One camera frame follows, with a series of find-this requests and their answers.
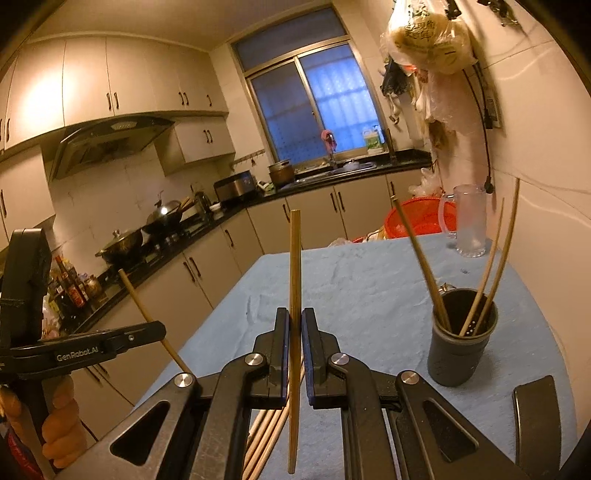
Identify beige base cabinets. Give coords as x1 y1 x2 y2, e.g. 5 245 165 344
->
69 173 435 444

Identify kitchen window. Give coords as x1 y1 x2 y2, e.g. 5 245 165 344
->
231 6 393 167

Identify beige upper cabinets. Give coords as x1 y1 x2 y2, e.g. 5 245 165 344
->
0 34 236 241

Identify bunch of wooden chopsticks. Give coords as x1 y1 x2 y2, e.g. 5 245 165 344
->
242 360 305 480

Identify black smartphone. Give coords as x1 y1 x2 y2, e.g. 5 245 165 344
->
512 375 561 462

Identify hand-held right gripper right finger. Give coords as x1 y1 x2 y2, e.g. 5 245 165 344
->
301 307 536 480

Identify black kitchen countertop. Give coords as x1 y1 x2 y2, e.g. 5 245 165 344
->
60 150 432 337

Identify dark grey chopstick holder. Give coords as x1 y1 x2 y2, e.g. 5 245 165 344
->
427 288 500 387

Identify plastic bag of flatbread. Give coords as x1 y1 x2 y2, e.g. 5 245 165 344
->
379 0 478 75

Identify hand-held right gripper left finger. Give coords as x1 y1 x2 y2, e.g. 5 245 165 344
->
55 307 291 480

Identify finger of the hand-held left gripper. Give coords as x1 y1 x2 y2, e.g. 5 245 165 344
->
105 322 168 357

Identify hanging plastic bags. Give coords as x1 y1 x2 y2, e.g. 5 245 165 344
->
381 55 462 153

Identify black power cable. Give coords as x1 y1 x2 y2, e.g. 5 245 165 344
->
462 65 497 192

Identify black wok with lid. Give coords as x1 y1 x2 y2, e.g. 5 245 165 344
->
141 196 195 236

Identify wall hook rail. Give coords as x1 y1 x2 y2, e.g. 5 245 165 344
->
232 148 267 168

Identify long wooden chopstick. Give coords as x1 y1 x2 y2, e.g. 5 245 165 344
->
478 178 522 330
392 196 451 330
459 198 506 337
287 210 303 474
117 269 192 376

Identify red label sauce bottle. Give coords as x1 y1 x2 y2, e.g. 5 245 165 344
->
55 256 88 308

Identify clear glass mug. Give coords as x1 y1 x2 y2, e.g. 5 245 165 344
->
438 184 489 258

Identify person's left hand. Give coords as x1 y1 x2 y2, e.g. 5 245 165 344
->
0 374 88 472

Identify black range hood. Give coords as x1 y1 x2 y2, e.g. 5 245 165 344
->
48 115 176 181

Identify red plastic basin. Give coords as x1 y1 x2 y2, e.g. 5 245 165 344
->
383 196 458 241

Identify black wall rack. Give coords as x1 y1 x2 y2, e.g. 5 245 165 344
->
443 0 522 26

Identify green label detergent bottle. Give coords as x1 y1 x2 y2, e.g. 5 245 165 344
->
362 124 386 155

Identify wall power strip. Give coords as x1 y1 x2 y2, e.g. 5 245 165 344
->
480 85 502 130

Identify dark pot with glass lid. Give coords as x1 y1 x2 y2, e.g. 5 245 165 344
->
95 228 145 265

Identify brown cooking pot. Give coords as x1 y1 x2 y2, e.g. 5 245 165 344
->
268 159 296 188

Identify blue tablecloth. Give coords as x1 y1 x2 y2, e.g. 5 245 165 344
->
131 233 578 480

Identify silver rice cooker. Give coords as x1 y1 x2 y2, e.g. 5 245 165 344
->
213 170 257 204

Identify gas stove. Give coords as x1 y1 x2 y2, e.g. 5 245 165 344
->
99 222 208 273

